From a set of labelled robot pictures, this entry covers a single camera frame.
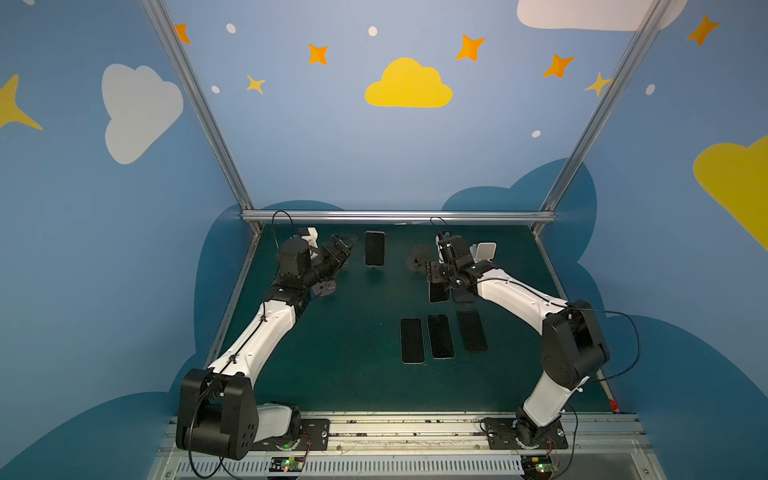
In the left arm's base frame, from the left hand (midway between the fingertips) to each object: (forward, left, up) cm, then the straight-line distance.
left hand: (356, 247), depth 79 cm
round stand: (+15, -20, -22) cm, 33 cm away
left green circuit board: (-46, +15, -28) cm, 56 cm away
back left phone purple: (+15, -4, -18) cm, 24 cm away
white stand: (+18, -44, -21) cm, 52 cm away
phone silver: (0, -26, -22) cm, 34 cm away
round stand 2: (+3, +13, -24) cm, 27 cm away
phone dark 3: (-11, -36, -27) cm, 46 cm away
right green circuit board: (-45, -46, -28) cm, 70 cm away
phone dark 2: (-12, -26, -27) cm, 39 cm away
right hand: (+6, -25, -13) cm, 29 cm away
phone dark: (-13, -17, -29) cm, 36 cm away
